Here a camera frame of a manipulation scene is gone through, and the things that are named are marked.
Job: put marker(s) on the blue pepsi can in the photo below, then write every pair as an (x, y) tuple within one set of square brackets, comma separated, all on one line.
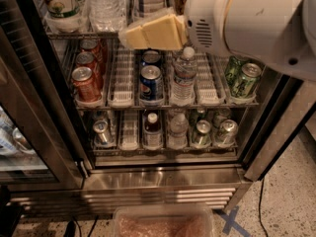
[(151, 84), (151, 57)]

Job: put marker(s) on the water bottle bottom shelf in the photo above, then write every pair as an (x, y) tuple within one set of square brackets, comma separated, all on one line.
[(178, 131)]

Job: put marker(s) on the front green soda can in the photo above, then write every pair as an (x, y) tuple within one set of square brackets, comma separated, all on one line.
[(246, 81)]

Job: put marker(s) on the clear plastic bin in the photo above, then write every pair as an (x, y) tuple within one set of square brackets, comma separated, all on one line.
[(163, 220)]

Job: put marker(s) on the steel fridge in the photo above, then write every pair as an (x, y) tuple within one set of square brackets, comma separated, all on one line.
[(96, 180)]

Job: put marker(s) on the empty white shelf tray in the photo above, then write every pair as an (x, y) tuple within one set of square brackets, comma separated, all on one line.
[(121, 92)]

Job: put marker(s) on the green soda can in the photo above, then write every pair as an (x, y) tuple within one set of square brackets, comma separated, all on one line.
[(233, 66), (246, 81)]

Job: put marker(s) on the back green soda can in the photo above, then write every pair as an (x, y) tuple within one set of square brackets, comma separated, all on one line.
[(233, 66)]

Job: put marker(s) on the left green can bottom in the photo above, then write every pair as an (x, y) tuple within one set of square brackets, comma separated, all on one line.
[(201, 132)]

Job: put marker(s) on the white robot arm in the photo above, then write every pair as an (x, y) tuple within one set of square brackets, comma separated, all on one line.
[(278, 33)]

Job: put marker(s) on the silver can bottom shelf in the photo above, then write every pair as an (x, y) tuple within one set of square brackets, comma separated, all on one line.
[(102, 130)]

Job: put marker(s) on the clear water bottle top shelf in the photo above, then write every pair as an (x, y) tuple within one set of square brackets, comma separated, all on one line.
[(107, 15)]

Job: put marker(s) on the middle red soda can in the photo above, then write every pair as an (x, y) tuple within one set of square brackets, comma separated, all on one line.
[(88, 59)]

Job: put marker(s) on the middle blue pepsi can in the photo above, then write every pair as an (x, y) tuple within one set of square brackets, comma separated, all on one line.
[(151, 57)]

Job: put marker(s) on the front red soda can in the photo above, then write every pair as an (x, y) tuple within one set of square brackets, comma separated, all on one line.
[(85, 83)]

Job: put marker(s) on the dark juice bottle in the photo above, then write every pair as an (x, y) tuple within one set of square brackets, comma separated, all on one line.
[(153, 131)]

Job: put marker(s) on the front blue pepsi can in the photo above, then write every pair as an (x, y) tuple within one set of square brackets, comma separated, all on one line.
[(151, 84)]

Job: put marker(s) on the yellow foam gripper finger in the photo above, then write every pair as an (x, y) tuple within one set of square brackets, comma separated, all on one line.
[(166, 33), (132, 37)]

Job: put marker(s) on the back red soda can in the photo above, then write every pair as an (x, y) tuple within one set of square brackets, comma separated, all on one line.
[(94, 46)]

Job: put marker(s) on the red soda can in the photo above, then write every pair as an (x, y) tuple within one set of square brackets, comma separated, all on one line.
[(88, 59), (94, 46), (85, 83)]

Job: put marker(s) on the glass fridge door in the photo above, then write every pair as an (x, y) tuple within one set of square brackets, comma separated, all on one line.
[(29, 116)]

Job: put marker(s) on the water bottle middle shelf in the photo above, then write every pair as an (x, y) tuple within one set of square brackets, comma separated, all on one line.
[(184, 78)]

